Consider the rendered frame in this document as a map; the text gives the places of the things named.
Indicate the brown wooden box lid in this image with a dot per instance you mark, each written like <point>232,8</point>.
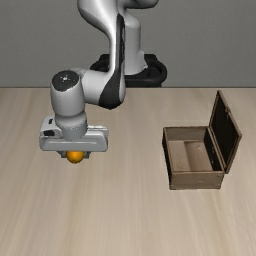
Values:
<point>226,128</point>

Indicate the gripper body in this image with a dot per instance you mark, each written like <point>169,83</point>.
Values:
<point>95,140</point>

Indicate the brown wooden box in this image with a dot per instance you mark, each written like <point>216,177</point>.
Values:
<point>195,176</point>

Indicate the orange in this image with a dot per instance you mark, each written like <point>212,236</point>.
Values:
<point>75,157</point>

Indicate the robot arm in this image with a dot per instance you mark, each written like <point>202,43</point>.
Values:
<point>100,83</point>

